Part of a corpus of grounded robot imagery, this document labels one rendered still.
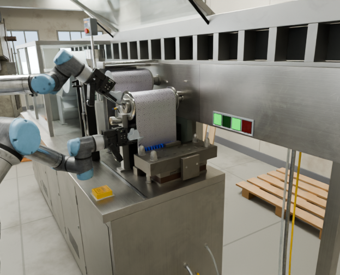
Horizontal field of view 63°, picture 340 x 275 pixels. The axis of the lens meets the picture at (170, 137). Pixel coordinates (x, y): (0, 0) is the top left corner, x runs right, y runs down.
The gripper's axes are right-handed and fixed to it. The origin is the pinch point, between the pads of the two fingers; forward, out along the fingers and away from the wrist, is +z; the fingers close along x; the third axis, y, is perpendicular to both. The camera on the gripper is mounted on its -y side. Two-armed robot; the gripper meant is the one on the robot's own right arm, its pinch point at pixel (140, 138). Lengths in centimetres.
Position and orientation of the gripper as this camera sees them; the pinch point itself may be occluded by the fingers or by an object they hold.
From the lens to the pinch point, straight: 141.4
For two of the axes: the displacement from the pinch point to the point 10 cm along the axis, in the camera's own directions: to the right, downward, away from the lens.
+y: -0.2, -9.6, -2.9
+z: 8.3, -1.8, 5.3
